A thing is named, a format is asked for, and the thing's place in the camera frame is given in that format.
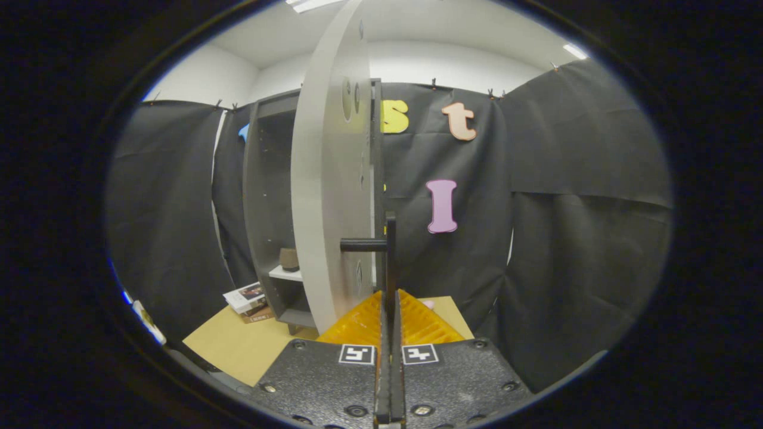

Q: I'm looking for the black door handle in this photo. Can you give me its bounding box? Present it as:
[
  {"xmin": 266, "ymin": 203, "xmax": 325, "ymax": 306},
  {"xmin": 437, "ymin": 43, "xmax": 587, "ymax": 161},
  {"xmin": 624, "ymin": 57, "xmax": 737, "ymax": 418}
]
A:
[{"xmin": 340, "ymin": 212, "xmax": 398, "ymax": 310}]

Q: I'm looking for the dark grey shoe cabinet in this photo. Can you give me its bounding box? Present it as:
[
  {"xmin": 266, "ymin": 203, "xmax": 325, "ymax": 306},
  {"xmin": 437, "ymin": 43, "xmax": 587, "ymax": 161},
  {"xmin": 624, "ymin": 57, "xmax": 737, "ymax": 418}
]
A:
[{"xmin": 243, "ymin": 79, "xmax": 385, "ymax": 335}]

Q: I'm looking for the white printed object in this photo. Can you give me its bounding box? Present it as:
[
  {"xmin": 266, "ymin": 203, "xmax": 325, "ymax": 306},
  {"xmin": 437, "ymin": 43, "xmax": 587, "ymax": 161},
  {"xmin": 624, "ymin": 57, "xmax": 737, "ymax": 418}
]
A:
[{"xmin": 131, "ymin": 300, "xmax": 168, "ymax": 346}]

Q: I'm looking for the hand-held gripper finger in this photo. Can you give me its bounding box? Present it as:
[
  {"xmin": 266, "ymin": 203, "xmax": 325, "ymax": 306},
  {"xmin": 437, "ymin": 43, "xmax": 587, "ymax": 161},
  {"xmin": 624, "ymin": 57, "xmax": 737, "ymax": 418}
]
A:
[
  {"xmin": 390, "ymin": 290, "xmax": 534, "ymax": 429},
  {"xmin": 253, "ymin": 290, "xmax": 391, "ymax": 429}
]

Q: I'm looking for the light grey shoe cabinet door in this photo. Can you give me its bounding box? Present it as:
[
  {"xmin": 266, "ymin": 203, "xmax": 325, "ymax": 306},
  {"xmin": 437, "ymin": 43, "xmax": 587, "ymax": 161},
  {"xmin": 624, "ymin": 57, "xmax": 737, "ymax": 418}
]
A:
[{"xmin": 290, "ymin": 0, "xmax": 375, "ymax": 334}]

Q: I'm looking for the white magazine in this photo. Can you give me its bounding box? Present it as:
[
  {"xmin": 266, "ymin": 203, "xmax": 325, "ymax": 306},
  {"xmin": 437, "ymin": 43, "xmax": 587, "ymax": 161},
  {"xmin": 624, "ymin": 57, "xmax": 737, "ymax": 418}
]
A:
[{"xmin": 223, "ymin": 282, "xmax": 267, "ymax": 315}]

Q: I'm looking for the long ceiling light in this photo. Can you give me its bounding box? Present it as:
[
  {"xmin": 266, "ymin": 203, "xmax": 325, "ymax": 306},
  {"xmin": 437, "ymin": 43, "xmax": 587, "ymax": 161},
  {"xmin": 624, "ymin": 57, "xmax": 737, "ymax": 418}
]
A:
[{"xmin": 292, "ymin": 0, "xmax": 346, "ymax": 14}]

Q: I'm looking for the black backdrop cloth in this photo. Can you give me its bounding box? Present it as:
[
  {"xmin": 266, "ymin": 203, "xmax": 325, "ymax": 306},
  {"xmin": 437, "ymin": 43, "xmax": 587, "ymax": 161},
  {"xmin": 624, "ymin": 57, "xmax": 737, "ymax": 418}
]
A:
[{"xmin": 106, "ymin": 58, "xmax": 674, "ymax": 394}]

